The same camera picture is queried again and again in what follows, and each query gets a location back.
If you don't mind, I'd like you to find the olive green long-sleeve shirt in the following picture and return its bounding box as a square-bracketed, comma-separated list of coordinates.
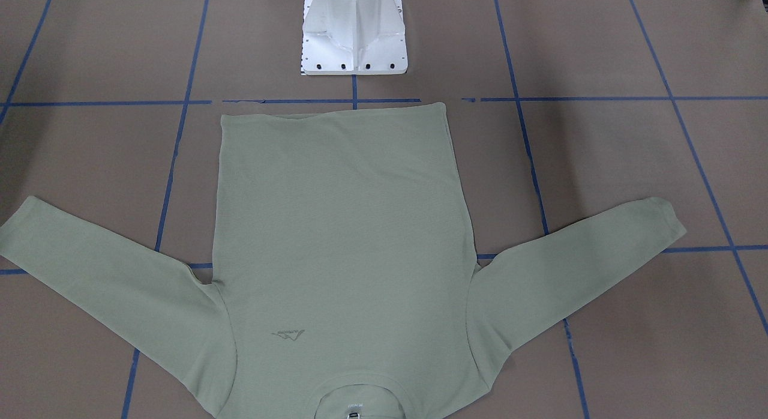
[2, 103, 686, 418]

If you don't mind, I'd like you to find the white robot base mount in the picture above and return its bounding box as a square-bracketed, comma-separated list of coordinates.
[300, 0, 409, 76]

